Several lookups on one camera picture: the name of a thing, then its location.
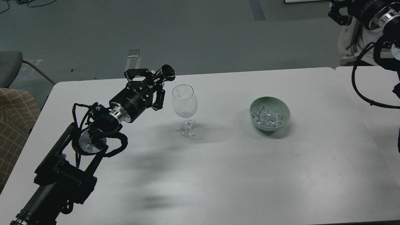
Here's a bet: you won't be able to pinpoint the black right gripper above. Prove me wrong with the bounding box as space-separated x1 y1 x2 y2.
328 0 399 30

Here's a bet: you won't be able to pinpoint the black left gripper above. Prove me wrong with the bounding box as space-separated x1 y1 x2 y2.
109 68 165 123

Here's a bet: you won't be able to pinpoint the steel double cocktail jigger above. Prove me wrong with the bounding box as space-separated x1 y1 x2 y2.
153 64 176 84

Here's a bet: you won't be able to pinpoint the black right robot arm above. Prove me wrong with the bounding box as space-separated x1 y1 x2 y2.
328 0 400 109

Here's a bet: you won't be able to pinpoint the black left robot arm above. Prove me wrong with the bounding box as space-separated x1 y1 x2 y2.
11 64 176 225

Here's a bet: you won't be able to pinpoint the clear wine glass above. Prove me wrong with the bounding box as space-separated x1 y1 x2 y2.
172 84 200 137

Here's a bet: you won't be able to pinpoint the pile of clear ice cubes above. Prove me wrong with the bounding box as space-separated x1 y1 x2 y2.
250 104 287 128

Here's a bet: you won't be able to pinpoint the white office chair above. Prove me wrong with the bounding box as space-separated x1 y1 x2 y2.
337 20 364 66

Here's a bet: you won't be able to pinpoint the silver floor plate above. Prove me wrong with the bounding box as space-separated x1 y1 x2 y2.
126 49 140 58

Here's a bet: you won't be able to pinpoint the white board on floor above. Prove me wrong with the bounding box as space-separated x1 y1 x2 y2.
283 0 329 4

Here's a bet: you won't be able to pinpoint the green bowl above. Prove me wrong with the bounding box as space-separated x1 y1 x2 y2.
249 97 291 132

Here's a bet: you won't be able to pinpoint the tan checkered cushion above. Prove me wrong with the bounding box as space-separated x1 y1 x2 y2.
0 88 41 191

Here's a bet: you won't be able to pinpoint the grey chair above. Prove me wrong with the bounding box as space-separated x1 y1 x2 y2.
0 51 56 89

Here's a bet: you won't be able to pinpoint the black floor cables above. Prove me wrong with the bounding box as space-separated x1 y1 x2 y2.
0 0 57 13

